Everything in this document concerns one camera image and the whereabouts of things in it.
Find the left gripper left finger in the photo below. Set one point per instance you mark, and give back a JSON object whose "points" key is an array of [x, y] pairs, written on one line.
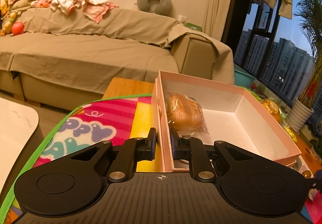
{"points": [[125, 157]]}

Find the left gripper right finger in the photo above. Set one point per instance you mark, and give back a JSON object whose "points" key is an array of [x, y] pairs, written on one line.
{"points": [[197, 154]]}

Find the packaged bread bun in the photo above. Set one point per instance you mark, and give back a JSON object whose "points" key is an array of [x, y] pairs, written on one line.
{"points": [[185, 114]]}

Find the pink cardboard gift box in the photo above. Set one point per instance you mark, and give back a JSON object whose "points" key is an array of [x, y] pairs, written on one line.
{"points": [[231, 114]]}

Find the packaged orange pastry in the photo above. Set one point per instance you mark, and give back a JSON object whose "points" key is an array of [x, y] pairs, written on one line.
{"points": [[272, 108]]}

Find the yellow cheese stick packet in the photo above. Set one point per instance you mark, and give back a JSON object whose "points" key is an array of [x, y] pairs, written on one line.
{"points": [[291, 134]]}

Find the packaged brown braised eggs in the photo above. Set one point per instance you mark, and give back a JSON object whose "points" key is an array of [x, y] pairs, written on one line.
{"points": [[301, 167]]}

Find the colourful cartoon play mat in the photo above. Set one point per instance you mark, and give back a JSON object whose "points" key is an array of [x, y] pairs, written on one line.
{"points": [[115, 120]]}

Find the teal plastic bucket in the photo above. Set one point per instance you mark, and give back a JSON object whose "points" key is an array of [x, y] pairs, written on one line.
{"points": [[243, 79]]}

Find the beige covered sofa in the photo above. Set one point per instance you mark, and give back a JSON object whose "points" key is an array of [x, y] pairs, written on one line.
{"points": [[64, 61]]}

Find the white ribbed plant pot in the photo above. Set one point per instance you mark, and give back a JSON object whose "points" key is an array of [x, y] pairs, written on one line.
{"points": [[298, 115]]}

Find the white side table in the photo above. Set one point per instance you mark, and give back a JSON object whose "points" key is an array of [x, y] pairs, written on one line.
{"points": [[18, 125]]}

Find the green box on sofa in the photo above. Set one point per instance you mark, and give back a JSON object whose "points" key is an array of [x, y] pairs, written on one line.
{"points": [[193, 27]]}

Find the pile of pink clothes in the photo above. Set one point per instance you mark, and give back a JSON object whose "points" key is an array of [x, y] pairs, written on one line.
{"points": [[92, 9]]}

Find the grey neck pillow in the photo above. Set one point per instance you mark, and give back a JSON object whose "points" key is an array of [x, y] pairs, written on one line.
{"points": [[159, 7]]}

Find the orange toy ball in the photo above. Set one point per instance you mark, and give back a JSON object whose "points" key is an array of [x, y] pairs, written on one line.
{"points": [[17, 28]]}

